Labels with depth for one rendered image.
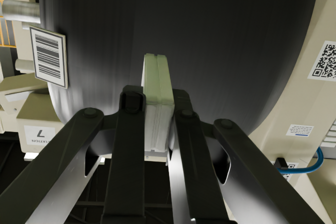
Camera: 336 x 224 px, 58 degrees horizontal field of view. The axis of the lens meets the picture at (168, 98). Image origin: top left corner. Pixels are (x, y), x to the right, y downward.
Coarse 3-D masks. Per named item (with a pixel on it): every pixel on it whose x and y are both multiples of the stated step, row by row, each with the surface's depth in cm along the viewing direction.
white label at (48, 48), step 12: (36, 36) 29; (48, 36) 29; (60, 36) 28; (36, 48) 30; (48, 48) 30; (60, 48) 29; (36, 60) 31; (48, 60) 30; (60, 60) 30; (36, 72) 32; (48, 72) 31; (60, 72) 31; (60, 84) 32
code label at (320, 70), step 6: (324, 42) 51; (330, 42) 51; (324, 48) 51; (330, 48) 51; (318, 54) 52; (324, 54) 52; (330, 54) 52; (318, 60) 53; (324, 60) 53; (330, 60) 53; (312, 66) 53; (318, 66) 53; (324, 66) 53; (330, 66) 54; (312, 72) 54; (318, 72) 54; (324, 72) 54; (330, 72) 54; (312, 78) 55; (318, 78) 55; (324, 78) 55; (330, 78) 55
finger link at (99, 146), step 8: (128, 88) 17; (136, 88) 17; (104, 120) 14; (112, 120) 14; (104, 128) 13; (112, 128) 13; (96, 136) 13; (104, 136) 13; (112, 136) 14; (96, 144) 14; (104, 144) 14; (112, 144) 14; (88, 152) 14; (96, 152) 14; (104, 152) 14
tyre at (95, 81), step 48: (48, 0) 29; (96, 0) 27; (144, 0) 27; (192, 0) 27; (240, 0) 27; (288, 0) 28; (96, 48) 28; (144, 48) 29; (192, 48) 29; (240, 48) 29; (288, 48) 31; (96, 96) 32; (192, 96) 32; (240, 96) 32
